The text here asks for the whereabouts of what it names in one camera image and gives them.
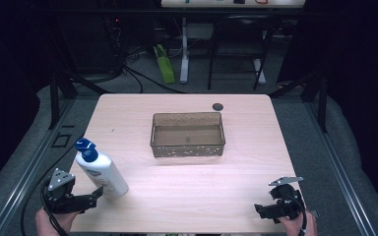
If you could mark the red item on desk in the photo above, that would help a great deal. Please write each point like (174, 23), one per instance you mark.
(261, 1)

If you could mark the dark computer tower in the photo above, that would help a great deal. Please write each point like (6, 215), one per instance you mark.
(111, 39)

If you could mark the dark round table grommet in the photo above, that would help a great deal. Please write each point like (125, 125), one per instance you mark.
(218, 106)

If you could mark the black item on desk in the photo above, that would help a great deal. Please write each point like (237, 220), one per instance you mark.
(239, 1)

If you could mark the grey aluminium rail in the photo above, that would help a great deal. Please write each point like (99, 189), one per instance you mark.
(29, 170)
(339, 170)

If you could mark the person's left hand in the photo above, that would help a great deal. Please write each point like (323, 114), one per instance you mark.
(47, 223)

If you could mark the black chair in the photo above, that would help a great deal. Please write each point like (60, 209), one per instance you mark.
(239, 32)

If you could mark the black metal stand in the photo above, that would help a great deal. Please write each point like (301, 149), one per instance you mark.
(55, 98)
(321, 101)

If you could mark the green bag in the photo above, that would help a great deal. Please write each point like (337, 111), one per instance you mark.
(164, 64)

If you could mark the brown translucent plastic basket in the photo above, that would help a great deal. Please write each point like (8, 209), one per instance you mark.
(187, 135)

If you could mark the black square floor bracket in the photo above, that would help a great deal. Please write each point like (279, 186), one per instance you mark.
(61, 140)

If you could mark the white desk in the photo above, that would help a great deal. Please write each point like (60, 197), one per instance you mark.
(229, 4)

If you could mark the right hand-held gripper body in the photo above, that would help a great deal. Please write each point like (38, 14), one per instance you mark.
(287, 201)

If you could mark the person's right hand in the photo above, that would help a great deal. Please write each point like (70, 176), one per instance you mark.
(293, 226)

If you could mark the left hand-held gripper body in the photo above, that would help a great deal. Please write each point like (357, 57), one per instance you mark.
(62, 196)

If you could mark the white bottle with blue cap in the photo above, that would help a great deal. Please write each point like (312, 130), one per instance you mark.
(103, 172)

